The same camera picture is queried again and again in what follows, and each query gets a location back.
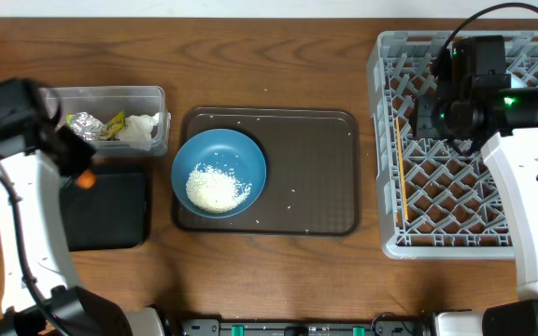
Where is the dark blue plate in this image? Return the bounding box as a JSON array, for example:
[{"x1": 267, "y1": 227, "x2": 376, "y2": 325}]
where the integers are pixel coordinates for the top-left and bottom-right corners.
[{"x1": 171, "y1": 129, "x2": 267, "y2": 219}]

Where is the white crumpled tissue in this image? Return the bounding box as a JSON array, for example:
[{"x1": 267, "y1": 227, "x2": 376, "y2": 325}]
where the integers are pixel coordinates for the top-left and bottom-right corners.
[{"x1": 114, "y1": 112, "x2": 163, "y2": 151}]

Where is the grey dishwasher rack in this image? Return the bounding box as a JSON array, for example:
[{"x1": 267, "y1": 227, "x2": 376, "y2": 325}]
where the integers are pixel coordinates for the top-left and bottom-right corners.
[{"x1": 366, "y1": 31, "x2": 514, "y2": 259}]

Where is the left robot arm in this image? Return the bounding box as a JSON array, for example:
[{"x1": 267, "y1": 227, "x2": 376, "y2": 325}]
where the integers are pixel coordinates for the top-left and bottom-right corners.
[{"x1": 0, "y1": 78, "x2": 132, "y2": 335}]

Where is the pile of white rice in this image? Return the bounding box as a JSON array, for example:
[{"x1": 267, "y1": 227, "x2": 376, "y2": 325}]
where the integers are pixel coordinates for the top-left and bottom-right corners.
[{"x1": 186, "y1": 162, "x2": 252, "y2": 214}]

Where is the aluminium foil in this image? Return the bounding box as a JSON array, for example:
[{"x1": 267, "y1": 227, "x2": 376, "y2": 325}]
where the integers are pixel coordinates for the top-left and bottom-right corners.
[{"x1": 66, "y1": 112, "x2": 104, "y2": 141}]

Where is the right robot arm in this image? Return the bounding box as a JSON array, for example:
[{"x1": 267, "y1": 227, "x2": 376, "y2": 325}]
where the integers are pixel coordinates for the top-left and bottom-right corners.
[{"x1": 410, "y1": 35, "x2": 538, "y2": 335}]

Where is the clear plastic bin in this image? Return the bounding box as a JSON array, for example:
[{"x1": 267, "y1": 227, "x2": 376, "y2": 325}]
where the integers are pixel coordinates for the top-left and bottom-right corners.
[{"x1": 40, "y1": 86, "x2": 171, "y2": 158}]

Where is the orange carrot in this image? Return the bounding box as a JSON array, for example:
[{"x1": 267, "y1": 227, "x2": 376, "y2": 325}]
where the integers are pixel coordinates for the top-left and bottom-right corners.
[{"x1": 75, "y1": 170, "x2": 96, "y2": 189}]

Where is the black bin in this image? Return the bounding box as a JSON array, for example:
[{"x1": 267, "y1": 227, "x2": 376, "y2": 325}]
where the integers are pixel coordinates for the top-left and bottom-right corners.
[{"x1": 60, "y1": 164, "x2": 150, "y2": 252}]

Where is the dark brown serving tray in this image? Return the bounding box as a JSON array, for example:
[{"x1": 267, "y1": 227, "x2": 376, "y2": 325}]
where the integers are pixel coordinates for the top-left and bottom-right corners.
[{"x1": 172, "y1": 107, "x2": 361, "y2": 236}]

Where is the wooden chopstick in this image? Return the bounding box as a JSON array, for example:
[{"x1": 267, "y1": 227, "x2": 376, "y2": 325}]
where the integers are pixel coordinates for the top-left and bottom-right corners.
[{"x1": 394, "y1": 118, "x2": 408, "y2": 222}]

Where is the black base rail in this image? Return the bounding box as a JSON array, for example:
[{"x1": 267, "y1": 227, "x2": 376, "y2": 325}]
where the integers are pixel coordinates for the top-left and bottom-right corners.
[{"x1": 128, "y1": 307, "x2": 438, "y2": 336}]

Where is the yellow green snack wrapper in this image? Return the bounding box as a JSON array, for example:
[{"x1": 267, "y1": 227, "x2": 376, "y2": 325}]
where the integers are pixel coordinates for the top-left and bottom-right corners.
[{"x1": 99, "y1": 111, "x2": 125, "y2": 141}]

